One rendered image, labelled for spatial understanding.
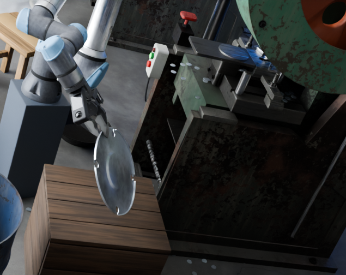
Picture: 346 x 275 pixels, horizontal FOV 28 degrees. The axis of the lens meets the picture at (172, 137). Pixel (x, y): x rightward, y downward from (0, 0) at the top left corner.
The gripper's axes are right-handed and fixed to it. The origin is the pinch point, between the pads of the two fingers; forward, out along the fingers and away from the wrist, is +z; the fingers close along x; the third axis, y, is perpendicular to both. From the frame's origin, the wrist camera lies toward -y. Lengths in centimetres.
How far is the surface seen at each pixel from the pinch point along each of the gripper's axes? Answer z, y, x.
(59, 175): 10.3, 6.1, 24.6
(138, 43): 45, 206, 36
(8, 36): -18, 99, 57
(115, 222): 26.2, -9.7, 8.6
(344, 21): 5, 25, -82
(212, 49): 8, 54, -34
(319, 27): 2, 21, -74
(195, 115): 19.2, 28.6, -22.4
